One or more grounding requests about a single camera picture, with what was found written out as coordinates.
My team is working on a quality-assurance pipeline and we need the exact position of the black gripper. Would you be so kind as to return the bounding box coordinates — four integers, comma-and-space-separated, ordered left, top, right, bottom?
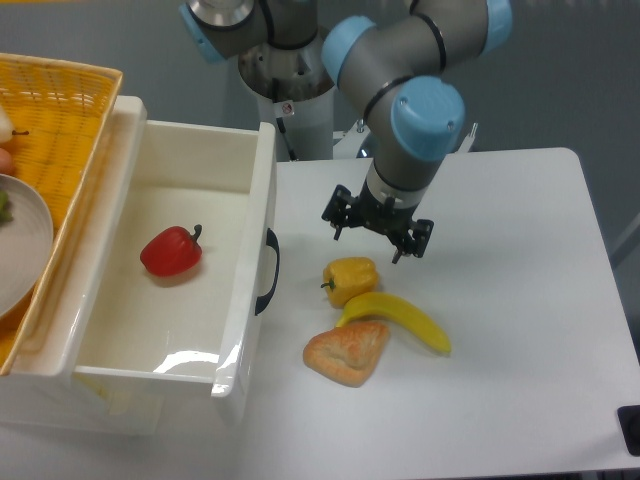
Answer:
321, 182, 434, 264

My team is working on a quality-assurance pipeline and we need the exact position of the white top drawer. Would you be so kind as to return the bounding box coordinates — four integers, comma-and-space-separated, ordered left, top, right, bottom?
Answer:
75, 121, 278, 398

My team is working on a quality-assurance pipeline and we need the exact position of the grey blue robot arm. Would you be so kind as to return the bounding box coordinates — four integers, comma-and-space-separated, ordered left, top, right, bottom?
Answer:
179, 1, 513, 257

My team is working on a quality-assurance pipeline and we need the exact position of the white drawer cabinet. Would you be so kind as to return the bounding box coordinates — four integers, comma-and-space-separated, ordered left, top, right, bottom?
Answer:
1, 97, 259, 434

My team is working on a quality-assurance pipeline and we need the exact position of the yellow bell pepper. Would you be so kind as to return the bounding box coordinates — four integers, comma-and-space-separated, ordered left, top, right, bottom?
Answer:
321, 257, 379, 308

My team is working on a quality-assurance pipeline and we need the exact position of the yellow banana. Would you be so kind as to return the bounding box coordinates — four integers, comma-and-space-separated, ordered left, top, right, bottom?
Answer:
335, 292, 452, 355

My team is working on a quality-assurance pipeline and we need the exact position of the brown pastry bread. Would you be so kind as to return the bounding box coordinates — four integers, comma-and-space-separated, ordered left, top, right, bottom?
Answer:
303, 321, 390, 388

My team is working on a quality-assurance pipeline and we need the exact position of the red bell pepper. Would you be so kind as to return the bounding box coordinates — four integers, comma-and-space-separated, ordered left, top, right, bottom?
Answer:
139, 224, 202, 277

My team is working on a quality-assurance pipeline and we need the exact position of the yellow woven basket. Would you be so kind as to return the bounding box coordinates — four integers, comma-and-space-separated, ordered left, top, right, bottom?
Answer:
1, 53, 123, 374

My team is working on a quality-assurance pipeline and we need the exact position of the grey ribbed plate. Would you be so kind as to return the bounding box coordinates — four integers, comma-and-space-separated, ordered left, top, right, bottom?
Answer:
1, 175, 54, 316

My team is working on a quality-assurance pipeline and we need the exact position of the black drawer handle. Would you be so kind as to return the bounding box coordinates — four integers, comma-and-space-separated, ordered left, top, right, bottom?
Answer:
254, 228, 281, 315

